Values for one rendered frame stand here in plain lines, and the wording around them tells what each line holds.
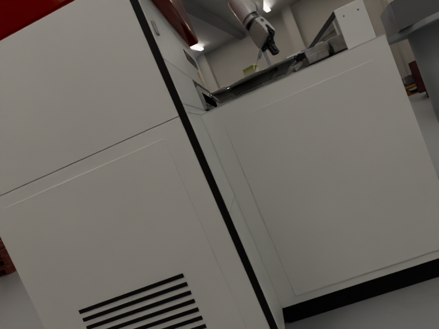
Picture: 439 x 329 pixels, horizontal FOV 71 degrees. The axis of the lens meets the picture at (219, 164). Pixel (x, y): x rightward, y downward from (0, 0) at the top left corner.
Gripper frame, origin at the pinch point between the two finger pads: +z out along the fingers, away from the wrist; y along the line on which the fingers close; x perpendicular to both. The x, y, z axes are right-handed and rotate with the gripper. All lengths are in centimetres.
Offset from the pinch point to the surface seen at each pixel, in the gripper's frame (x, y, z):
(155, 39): 61, -26, 4
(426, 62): -27, -28, 42
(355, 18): -2.0, -33.0, 19.9
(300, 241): 37, 7, 71
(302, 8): -735, 484, -448
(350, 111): 13, -21, 44
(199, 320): 78, 12, 74
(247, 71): -12.4, 35.4, -15.7
